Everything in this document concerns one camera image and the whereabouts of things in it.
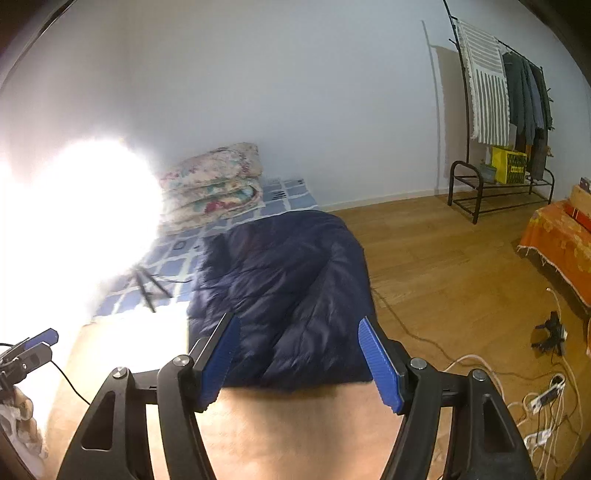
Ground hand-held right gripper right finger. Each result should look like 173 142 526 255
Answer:
358 316 539 480

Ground ring light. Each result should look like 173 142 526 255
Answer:
0 137 163 326

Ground tan bed mattress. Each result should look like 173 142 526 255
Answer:
42 318 403 480

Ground hanging dark clothes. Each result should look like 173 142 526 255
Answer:
502 50 554 182

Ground white cable bundle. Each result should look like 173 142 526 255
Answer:
442 286 588 464

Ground navy down jacket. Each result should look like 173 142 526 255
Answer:
187 210 375 391

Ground black light tripod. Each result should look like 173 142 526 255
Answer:
130 267 172 315

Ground floral quilt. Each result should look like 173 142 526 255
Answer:
158 142 265 234

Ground striped towel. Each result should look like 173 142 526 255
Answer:
454 18 511 145

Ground orange printed cloth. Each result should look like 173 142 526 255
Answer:
517 200 591 315

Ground black device with cables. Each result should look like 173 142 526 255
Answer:
530 311 570 357

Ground white power strip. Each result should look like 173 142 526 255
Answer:
530 374 567 412
523 428 556 448

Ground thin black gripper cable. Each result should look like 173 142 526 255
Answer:
47 359 94 408

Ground black clothes rack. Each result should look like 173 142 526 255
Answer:
442 0 556 225

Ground person's left hand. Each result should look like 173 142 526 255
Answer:
0 387 48 462

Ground yellow crate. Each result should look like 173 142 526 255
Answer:
491 145 528 186

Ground black floor cable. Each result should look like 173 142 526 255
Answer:
370 287 463 366

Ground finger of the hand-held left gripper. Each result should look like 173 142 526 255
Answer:
9 342 53 376
11 328 60 355

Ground cardboard box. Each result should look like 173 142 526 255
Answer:
570 177 591 232

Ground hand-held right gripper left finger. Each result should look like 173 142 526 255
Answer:
55 312 242 480

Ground blue checkered sheet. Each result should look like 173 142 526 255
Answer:
90 176 320 326

